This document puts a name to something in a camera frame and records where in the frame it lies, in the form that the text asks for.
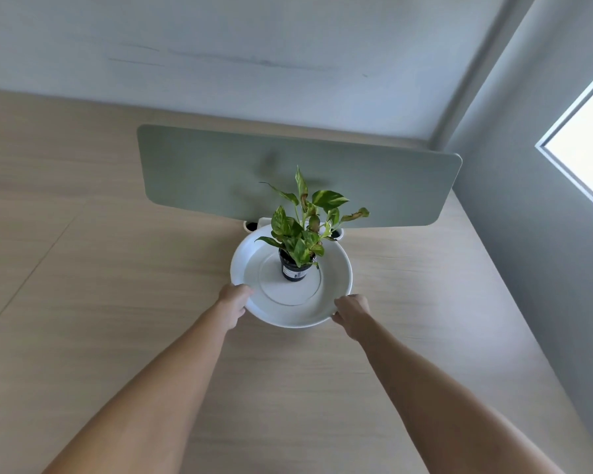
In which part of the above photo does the person's right hand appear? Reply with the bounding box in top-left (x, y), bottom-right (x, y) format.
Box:
top-left (331, 294), bottom-right (371, 342)

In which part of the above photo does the person's left hand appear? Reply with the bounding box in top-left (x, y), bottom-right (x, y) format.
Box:
top-left (216, 283), bottom-right (254, 333)

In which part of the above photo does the white round plate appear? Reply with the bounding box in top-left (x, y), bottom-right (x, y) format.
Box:
top-left (230, 231), bottom-right (353, 329)

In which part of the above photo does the person's left forearm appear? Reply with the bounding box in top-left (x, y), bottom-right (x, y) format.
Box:
top-left (42, 302), bottom-right (230, 474)

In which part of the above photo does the person's right forearm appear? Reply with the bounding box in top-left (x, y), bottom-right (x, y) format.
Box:
top-left (357, 321), bottom-right (566, 474)

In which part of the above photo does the small black plant pot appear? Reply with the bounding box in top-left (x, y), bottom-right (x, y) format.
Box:
top-left (279, 249), bottom-right (318, 282)

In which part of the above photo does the green leafy plant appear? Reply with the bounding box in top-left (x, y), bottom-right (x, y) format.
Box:
top-left (255, 166), bottom-right (370, 268)

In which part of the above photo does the grey-green desk divider panel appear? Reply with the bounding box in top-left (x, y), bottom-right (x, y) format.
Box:
top-left (137, 124), bottom-right (463, 228)

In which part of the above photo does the window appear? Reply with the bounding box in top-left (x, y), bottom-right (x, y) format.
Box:
top-left (536, 59), bottom-right (593, 222)

